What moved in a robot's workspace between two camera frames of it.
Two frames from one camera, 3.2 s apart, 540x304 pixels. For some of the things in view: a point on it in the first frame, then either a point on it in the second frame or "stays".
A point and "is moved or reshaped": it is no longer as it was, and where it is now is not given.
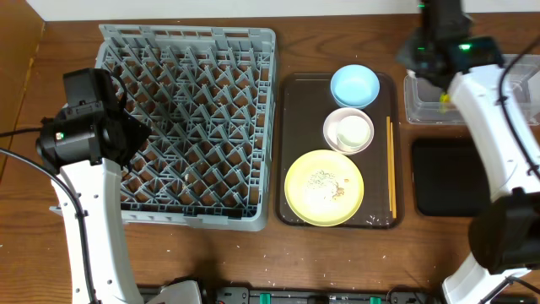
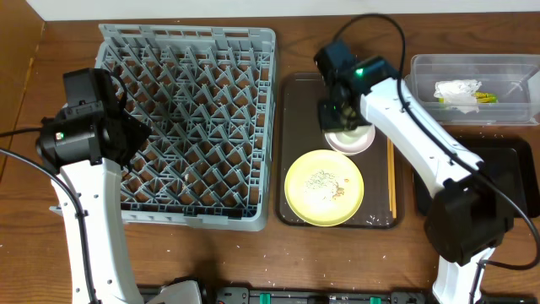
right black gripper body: [408, 57] to [333, 119]
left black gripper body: [132, 133] stays
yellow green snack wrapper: [444, 100] is moved or reshaped
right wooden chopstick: [393, 171] stays
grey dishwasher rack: [207, 95] stays
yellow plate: [324, 187] stays
